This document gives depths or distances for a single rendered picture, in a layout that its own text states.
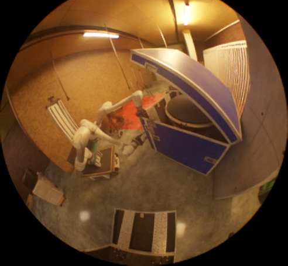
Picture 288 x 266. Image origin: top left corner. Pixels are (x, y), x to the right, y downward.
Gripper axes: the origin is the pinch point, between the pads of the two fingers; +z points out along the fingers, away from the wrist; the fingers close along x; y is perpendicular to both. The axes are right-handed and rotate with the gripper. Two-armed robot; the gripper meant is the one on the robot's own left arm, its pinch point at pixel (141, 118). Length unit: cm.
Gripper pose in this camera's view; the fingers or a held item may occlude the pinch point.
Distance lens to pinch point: 119.7
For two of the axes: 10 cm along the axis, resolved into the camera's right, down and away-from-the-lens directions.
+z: 1.7, 7.2, 6.7
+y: -7.3, -3.7, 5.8
